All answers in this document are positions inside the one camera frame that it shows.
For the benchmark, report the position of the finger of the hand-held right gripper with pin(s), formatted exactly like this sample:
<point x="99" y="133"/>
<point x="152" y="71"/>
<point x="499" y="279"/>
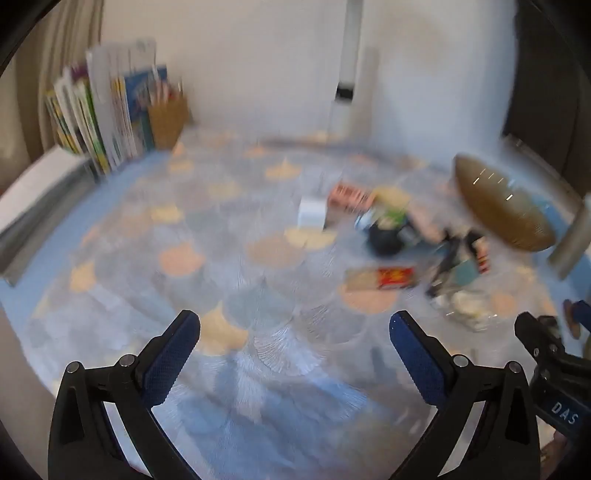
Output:
<point x="535" y="334"/>

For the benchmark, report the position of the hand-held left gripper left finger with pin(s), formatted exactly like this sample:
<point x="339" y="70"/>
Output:
<point x="171" y="355"/>

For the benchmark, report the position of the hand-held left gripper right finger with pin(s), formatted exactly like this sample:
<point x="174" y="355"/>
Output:
<point x="415" y="364"/>

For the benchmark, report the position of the gold ribbed glass bowl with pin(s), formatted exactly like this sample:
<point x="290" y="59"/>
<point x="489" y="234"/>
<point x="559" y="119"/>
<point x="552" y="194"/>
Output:
<point x="501" y="207"/>

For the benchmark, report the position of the pink cartoon box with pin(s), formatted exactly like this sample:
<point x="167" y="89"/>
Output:
<point x="349" y="197"/>

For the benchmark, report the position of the clear plastic bag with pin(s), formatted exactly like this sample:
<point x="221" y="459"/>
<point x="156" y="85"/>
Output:
<point x="466" y="305"/>

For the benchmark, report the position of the red and beige box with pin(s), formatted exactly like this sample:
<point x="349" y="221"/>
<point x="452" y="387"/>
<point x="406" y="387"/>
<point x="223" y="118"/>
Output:
<point x="382" y="278"/>

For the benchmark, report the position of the grey flat bar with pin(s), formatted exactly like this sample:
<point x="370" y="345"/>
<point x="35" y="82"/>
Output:
<point x="571" y="237"/>

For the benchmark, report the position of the fan-patterned table mat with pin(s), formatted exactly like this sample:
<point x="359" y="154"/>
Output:
<point x="258" y="286"/>

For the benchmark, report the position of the black plush toy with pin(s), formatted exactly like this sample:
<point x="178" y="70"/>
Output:
<point x="387" y="239"/>

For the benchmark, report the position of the pink donut toy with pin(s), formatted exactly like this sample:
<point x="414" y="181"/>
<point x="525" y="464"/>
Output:
<point x="427" y="227"/>

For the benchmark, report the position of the yellow packet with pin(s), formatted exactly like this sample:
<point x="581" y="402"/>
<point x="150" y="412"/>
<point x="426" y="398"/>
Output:
<point x="392" y="196"/>

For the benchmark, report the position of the small white box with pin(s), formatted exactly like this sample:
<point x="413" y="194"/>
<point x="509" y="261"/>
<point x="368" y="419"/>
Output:
<point x="310" y="213"/>

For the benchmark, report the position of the brown pen holder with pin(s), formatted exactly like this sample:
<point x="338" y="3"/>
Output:
<point x="167" y="121"/>

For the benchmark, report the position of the dark monitor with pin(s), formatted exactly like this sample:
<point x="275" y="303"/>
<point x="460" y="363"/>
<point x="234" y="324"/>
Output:
<point x="554" y="92"/>

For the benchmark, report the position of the row of books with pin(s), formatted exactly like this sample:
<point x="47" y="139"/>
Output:
<point x="101" y="106"/>

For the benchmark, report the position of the bunch of pens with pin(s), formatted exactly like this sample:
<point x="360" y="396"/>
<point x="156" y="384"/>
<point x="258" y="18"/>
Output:
<point x="161" y="92"/>

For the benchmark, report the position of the white lamp pole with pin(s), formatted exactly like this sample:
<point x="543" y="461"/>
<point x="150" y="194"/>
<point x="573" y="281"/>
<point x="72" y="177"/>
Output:
<point x="349" y="69"/>

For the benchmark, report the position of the beige curtain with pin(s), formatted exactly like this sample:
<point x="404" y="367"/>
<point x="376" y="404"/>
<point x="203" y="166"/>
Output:
<point x="41" y="69"/>

